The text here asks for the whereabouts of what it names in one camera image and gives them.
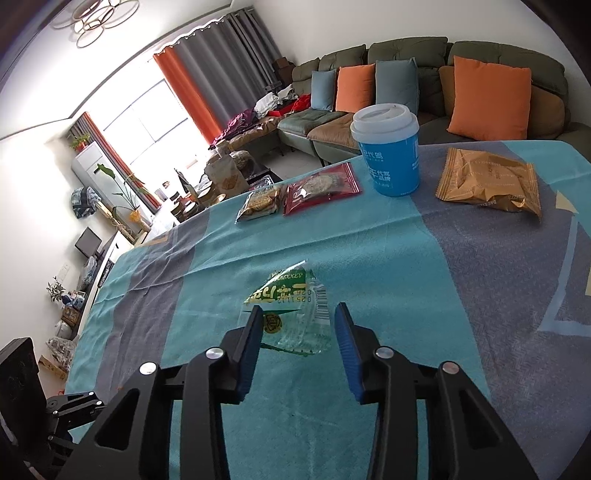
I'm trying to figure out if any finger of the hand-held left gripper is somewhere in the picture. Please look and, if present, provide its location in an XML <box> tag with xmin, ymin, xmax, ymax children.
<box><xmin>46</xmin><ymin>391</ymin><xmax>107</xmax><ymax>423</ymax></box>

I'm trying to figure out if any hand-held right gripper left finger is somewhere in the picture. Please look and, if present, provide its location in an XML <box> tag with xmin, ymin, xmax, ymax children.
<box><xmin>58</xmin><ymin>305</ymin><xmax>264</xmax><ymax>480</ymax></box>

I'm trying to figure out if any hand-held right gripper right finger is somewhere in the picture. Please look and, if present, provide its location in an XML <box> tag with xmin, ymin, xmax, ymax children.
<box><xmin>333</xmin><ymin>302</ymin><xmax>539</xmax><ymax>480</ymax></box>

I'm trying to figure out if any clear green printed wrapper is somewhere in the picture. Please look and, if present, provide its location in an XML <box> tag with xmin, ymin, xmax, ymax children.
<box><xmin>238</xmin><ymin>259</ymin><xmax>334</xmax><ymax>357</ymax></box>

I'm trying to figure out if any plastic wrapped ornament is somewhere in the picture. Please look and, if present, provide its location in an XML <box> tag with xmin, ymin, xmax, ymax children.
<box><xmin>46</xmin><ymin>337</ymin><xmax>77</xmax><ymax>366</ymax></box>

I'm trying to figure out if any teal and grey tablecloth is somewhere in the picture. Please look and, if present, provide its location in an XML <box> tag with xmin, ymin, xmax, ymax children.
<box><xmin>65</xmin><ymin>141</ymin><xmax>591</xmax><ymax>480</ymax></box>

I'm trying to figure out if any clear biscuit packet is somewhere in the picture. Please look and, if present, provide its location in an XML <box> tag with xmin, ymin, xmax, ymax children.
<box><xmin>235</xmin><ymin>185</ymin><xmax>282</xmax><ymax>223</ymax></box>

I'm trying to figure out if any white tv cabinet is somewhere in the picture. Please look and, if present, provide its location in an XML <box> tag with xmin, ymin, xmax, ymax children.
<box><xmin>39</xmin><ymin>212</ymin><xmax>178</xmax><ymax>376</ymax></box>

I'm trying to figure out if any black monitor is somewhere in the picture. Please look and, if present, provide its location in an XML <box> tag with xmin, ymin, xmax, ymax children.
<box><xmin>75</xmin><ymin>228</ymin><xmax>103</xmax><ymax>259</ymax></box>

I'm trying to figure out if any red snack packet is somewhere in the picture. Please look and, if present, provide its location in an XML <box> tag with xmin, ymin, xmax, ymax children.
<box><xmin>281</xmin><ymin>161</ymin><xmax>363</xmax><ymax>217</ymax></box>

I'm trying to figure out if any brown paper bag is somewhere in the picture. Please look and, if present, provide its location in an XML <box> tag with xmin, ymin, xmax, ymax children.
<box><xmin>204</xmin><ymin>154</ymin><xmax>252</xmax><ymax>201</ymax></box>

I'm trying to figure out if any blue cup with white lid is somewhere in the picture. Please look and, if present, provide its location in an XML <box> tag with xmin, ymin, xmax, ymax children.
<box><xmin>350</xmin><ymin>104</ymin><xmax>421</xmax><ymax>198</ymax></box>

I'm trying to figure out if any covered standing fan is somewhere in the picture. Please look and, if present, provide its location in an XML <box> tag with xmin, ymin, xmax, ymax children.
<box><xmin>71</xmin><ymin>186</ymin><xmax>100</xmax><ymax>220</ymax></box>

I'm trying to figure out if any tall leafy potted plant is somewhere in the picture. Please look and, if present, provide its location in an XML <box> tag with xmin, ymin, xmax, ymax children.
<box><xmin>92</xmin><ymin>162</ymin><xmax>154</xmax><ymax>227</ymax></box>

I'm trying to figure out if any golden snack packet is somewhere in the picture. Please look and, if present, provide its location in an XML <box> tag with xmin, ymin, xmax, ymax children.
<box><xmin>435</xmin><ymin>148</ymin><xmax>542</xmax><ymax>222</ymax></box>

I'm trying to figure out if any olive green sofa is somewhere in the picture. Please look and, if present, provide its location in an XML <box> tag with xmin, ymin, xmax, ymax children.
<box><xmin>276</xmin><ymin>37</ymin><xmax>591</xmax><ymax>168</ymax></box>

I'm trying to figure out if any white tower air conditioner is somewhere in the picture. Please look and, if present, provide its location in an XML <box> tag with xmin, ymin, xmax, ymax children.
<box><xmin>73</xmin><ymin>142</ymin><xmax>122</xmax><ymax>205</ymax></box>

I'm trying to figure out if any grey and orange side curtain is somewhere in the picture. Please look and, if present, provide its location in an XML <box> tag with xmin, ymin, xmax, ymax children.
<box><xmin>69</xmin><ymin>113</ymin><xmax>158</xmax><ymax>212</ymax></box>

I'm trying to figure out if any pile of clothes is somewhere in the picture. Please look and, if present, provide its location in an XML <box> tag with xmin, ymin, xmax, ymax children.
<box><xmin>216</xmin><ymin>85</ymin><xmax>313</xmax><ymax>140</ymax></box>

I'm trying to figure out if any small blue cushion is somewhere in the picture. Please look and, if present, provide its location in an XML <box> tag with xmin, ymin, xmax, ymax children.
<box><xmin>310</xmin><ymin>70</ymin><xmax>337</xmax><ymax>112</ymax></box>

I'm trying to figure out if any large blue cushion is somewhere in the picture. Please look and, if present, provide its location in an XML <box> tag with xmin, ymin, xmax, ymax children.
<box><xmin>374</xmin><ymin>58</ymin><xmax>420</xmax><ymax>117</ymax></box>

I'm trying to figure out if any large orange cushion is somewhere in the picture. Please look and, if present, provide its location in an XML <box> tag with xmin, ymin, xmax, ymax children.
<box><xmin>447</xmin><ymin>55</ymin><xmax>533</xmax><ymax>141</ymax></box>

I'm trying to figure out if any ring ceiling lamp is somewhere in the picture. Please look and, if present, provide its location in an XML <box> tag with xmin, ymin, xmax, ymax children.
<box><xmin>50</xmin><ymin>0</ymin><xmax>141</xmax><ymax>48</ymax></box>

